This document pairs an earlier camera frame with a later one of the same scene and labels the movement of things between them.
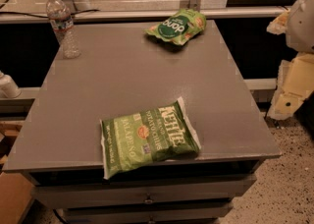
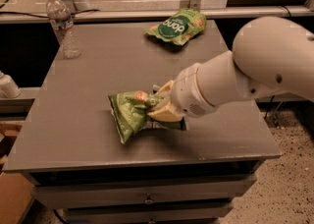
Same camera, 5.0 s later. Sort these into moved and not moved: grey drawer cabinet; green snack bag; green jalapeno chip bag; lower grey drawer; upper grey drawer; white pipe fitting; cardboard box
Moved: green jalapeno chip bag
Not moved: upper grey drawer; green snack bag; lower grey drawer; cardboard box; grey drawer cabinet; white pipe fitting
